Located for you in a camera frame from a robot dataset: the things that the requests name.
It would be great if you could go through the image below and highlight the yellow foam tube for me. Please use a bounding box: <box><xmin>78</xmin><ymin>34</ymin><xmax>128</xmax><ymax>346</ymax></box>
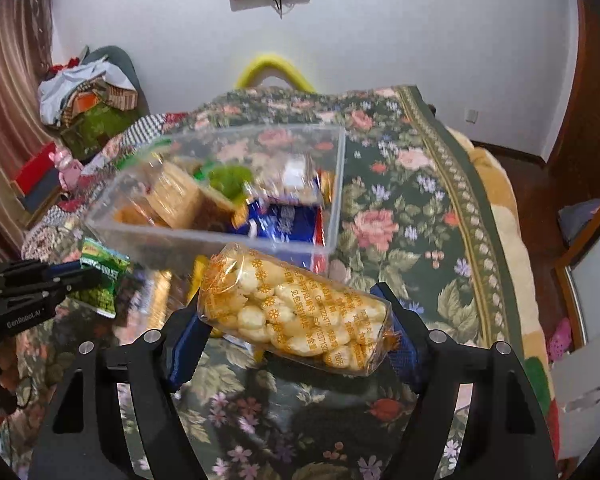
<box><xmin>235</xmin><ymin>54</ymin><xmax>314</xmax><ymax>92</ymax></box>

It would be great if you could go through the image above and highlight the green cloth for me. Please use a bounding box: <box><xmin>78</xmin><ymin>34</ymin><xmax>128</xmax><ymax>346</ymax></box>
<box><xmin>60</xmin><ymin>102</ymin><xmax>132</xmax><ymax>161</ymax></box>

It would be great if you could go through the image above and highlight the pink slipper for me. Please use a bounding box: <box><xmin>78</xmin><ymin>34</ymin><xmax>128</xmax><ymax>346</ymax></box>
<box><xmin>550</xmin><ymin>317</ymin><xmax>574</xmax><ymax>362</ymax></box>

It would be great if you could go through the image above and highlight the red box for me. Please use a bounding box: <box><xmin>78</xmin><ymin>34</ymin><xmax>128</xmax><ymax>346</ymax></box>
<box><xmin>11</xmin><ymin>142</ymin><xmax>59</xmax><ymax>190</ymax></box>

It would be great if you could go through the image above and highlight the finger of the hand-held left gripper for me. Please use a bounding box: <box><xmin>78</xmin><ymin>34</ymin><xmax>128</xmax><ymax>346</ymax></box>
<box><xmin>10</xmin><ymin>280</ymin><xmax>103</xmax><ymax>313</ymax></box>
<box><xmin>0</xmin><ymin>259</ymin><xmax>83</xmax><ymax>293</ymax></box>

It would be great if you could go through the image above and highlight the green snack packet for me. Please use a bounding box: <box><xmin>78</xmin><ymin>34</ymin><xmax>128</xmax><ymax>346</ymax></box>
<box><xmin>199</xmin><ymin>160</ymin><xmax>254</xmax><ymax>202</ymax></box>

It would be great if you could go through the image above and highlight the grey chair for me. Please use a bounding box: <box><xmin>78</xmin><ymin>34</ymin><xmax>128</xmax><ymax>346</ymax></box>
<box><xmin>82</xmin><ymin>45</ymin><xmax>153</xmax><ymax>116</ymax></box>

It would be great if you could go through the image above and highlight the blue snack packet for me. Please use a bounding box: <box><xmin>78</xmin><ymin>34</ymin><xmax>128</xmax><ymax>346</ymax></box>
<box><xmin>237</xmin><ymin>201</ymin><xmax>327</xmax><ymax>247</ymax></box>

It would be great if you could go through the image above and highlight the clear plastic container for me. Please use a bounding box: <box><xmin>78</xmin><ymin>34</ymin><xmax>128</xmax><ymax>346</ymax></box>
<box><xmin>82</xmin><ymin>125</ymin><xmax>347</xmax><ymax>273</ymax></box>

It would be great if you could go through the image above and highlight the grey blue cloth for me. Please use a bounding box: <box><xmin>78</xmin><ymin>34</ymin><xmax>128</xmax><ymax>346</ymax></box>
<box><xmin>557</xmin><ymin>197</ymin><xmax>600</xmax><ymax>247</ymax></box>

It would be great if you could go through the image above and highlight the green pea packet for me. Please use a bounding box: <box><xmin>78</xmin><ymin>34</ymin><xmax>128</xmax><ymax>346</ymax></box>
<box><xmin>79</xmin><ymin>239</ymin><xmax>132</xmax><ymax>320</ymax></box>

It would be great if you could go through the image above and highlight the white cardboard box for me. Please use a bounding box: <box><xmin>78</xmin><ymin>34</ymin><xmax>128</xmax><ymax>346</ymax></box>
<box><xmin>550</xmin><ymin>325</ymin><xmax>600</xmax><ymax>461</ymax></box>

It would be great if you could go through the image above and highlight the pile of clothes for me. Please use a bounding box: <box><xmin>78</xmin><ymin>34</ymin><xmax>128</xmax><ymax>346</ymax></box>
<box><xmin>39</xmin><ymin>57</ymin><xmax>138</xmax><ymax>126</ymax></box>

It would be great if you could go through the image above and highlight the floral green blanket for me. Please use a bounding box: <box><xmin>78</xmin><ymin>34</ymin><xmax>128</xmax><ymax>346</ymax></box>
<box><xmin>0</xmin><ymin>85</ymin><xmax>523</xmax><ymax>480</ymax></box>

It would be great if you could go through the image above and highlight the striped brown curtain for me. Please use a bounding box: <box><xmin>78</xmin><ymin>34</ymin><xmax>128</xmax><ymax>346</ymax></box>
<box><xmin>0</xmin><ymin>0</ymin><xmax>66</xmax><ymax>261</ymax></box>

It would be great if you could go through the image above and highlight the pink rabbit toy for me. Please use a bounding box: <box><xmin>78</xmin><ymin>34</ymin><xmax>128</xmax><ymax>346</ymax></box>
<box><xmin>50</xmin><ymin>147</ymin><xmax>84</xmax><ymax>192</ymax></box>

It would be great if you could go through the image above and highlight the beige plush blanket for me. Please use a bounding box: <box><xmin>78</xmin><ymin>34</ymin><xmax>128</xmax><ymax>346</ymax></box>
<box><xmin>445</xmin><ymin>127</ymin><xmax>563</xmax><ymax>461</ymax></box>

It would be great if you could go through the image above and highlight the wooden door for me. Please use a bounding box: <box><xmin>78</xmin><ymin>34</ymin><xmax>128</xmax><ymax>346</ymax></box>
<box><xmin>544</xmin><ymin>0</ymin><xmax>600</xmax><ymax>173</ymax></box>

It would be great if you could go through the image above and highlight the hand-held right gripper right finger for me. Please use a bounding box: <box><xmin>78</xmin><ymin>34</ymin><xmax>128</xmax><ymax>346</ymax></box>
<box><xmin>370</xmin><ymin>282</ymin><xmax>561</xmax><ymax>480</ymax></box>

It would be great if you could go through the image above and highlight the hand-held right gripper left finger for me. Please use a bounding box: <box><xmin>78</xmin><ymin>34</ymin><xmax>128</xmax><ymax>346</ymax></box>
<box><xmin>27</xmin><ymin>290</ymin><xmax>216</xmax><ymax>480</ymax></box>

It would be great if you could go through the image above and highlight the brown bread packet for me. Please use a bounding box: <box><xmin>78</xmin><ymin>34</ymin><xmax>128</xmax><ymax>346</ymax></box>
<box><xmin>112</xmin><ymin>200</ymin><xmax>156</xmax><ymax>227</ymax></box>

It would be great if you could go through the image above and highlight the pale cracker packet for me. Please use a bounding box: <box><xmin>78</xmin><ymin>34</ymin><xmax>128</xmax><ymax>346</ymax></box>
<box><xmin>149</xmin><ymin>160</ymin><xmax>204</xmax><ymax>229</ymax></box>

